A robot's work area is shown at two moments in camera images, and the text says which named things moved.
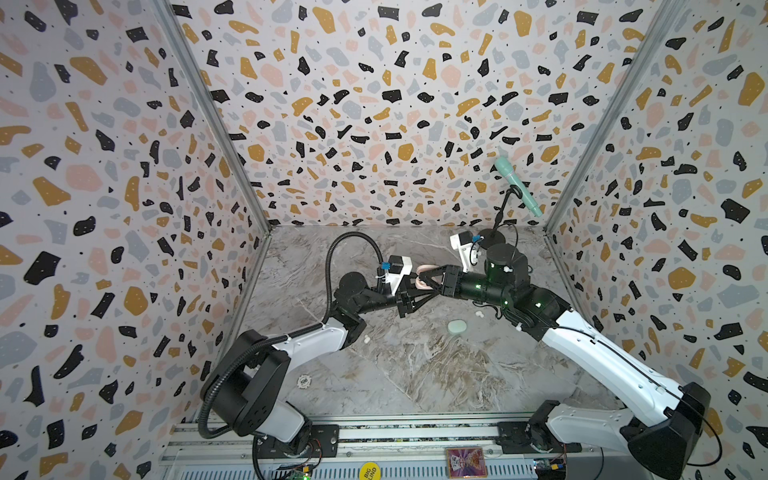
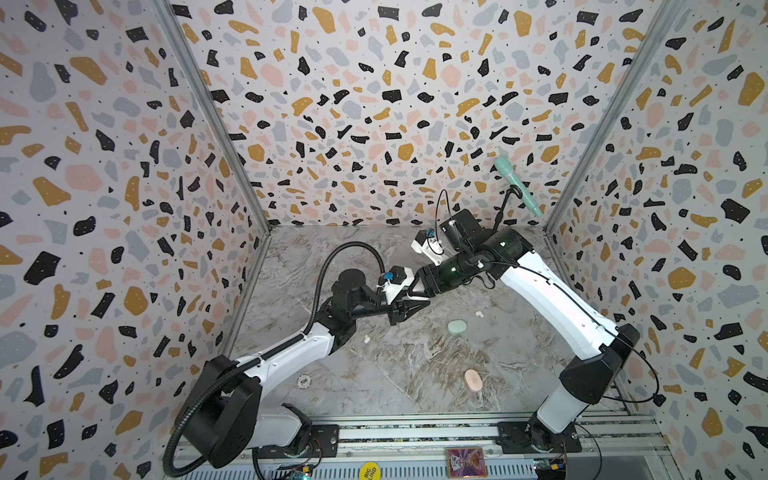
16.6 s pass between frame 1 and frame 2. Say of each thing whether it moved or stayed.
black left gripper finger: stayed
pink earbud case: moved
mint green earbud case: stayed
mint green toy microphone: stayed
